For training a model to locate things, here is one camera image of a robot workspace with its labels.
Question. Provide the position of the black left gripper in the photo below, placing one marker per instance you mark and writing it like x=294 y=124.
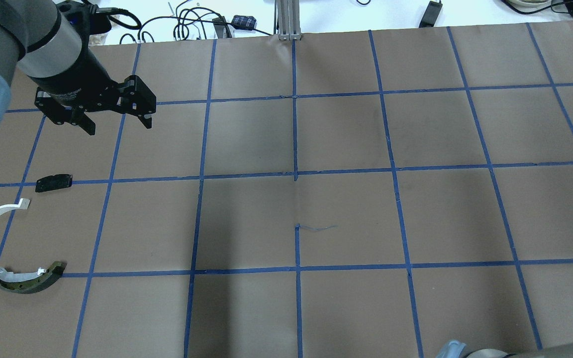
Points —
x=83 y=69

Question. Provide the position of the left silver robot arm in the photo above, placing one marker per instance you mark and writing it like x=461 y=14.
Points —
x=49 y=43

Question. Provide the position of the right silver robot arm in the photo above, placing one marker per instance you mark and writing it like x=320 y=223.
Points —
x=457 y=349

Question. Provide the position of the small black flat part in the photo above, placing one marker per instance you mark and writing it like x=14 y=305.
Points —
x=54 y=182

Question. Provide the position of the blue black small device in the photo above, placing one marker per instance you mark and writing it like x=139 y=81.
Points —
x=243 y=22

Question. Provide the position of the olive brake shoe part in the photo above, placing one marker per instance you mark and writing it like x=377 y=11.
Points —
x=31 y=282

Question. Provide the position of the black power adapter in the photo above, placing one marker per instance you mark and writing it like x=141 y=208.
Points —
x=431 y=14

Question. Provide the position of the aluminium frame post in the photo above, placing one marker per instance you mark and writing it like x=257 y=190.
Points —
x=287 y=20

